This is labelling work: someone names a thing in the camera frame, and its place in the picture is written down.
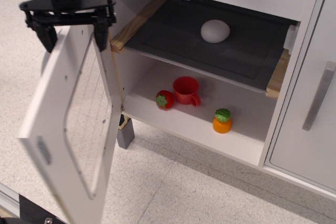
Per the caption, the grey metal cupboard handle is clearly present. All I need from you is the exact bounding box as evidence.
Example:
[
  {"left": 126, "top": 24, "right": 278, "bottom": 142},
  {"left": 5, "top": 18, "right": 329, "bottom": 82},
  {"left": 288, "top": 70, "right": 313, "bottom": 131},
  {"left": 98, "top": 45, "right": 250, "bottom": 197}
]
[{"left": 302, "top": 61, "right": 335, "bottom": 131}]

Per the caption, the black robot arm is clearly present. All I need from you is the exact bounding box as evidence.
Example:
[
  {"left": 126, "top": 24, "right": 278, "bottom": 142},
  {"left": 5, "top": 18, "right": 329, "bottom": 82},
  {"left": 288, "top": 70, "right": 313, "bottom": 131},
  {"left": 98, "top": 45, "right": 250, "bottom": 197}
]
[{"left": 19, "top": 0, "right": 116, "bottom": 52}]

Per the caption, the white toy kitchen cabinet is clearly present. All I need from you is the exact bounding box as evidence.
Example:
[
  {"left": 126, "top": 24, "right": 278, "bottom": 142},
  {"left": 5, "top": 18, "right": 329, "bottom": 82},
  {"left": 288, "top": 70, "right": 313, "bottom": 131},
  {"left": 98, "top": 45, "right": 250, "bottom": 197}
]
[{"left": 108, "top": 0, "right": 335, "bottom": 199}]

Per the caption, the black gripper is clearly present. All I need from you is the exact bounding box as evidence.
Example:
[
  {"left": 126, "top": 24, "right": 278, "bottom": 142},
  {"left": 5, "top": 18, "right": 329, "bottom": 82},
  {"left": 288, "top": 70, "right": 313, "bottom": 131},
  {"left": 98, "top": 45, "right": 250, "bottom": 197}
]
[{"left": 19, "top": 0, "right": 116, "bottom": 53}]

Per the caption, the white oven door with window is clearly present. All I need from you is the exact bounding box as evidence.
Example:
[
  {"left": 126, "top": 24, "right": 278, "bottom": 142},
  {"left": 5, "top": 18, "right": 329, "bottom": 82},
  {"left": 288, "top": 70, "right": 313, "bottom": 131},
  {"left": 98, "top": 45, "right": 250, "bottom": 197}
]
[{"left": 19, "top": 25, "right": 122, "bottom": 223}]

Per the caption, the white cupboard door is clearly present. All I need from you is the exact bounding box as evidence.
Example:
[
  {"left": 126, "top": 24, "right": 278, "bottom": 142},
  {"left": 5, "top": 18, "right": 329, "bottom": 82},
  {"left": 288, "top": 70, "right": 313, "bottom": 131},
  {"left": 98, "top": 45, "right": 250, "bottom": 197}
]
[{"left": 266, "top": 0, "right": 335, "bottom": 193}]

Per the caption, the white toy egg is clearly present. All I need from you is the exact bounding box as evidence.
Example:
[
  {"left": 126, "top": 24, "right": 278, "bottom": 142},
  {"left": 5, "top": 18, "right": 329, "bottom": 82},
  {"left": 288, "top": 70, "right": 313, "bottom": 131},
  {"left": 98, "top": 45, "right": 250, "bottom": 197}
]
[{"left": 201, "top": 19, "right": 230, "bottom": 44}]

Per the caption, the red toy strawberry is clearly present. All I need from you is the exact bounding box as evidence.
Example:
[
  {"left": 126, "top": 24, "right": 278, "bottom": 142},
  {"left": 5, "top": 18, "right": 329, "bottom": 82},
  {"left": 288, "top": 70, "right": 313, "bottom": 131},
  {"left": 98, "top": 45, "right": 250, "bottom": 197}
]
[{"left": 155, "top": 90, "right": 175, "bottom": 110}]

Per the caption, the grey oven tray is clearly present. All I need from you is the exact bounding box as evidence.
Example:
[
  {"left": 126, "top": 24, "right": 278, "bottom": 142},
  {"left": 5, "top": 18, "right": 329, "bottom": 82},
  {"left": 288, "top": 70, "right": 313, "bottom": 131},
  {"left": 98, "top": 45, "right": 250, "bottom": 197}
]
[{"left": 126, "top": 0, "right": 294, "bottom": 92}]

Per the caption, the grey cabinet leg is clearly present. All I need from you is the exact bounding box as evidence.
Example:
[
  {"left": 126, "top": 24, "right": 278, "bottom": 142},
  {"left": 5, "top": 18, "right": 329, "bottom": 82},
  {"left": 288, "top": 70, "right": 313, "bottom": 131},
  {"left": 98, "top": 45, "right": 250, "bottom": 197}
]
[{"left": 117, "top": 114, "right": 135, "bottom": 149}]

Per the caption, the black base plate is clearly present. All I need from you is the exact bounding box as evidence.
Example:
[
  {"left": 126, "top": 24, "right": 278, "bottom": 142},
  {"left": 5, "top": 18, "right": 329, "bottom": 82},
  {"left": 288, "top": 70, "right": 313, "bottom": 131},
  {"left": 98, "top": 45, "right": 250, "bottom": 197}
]
[{"left": 19, "top": 195, "right": 66, "bottom": 224}]

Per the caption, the red toy cup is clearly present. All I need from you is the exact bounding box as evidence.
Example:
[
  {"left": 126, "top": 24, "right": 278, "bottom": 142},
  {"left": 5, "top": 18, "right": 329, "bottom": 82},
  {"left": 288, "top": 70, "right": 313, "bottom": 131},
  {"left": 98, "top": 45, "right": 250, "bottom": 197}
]
[{"left": 173, "top": 76, "right": 201, "bottom": 106}]

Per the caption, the orange toy fruit green top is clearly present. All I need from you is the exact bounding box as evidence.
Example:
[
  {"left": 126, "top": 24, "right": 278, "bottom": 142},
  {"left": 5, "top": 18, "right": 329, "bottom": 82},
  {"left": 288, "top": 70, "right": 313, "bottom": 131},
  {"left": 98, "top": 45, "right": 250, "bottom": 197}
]
[{"left": 213, "top": 109, "right": 232, "bottom": 134}]

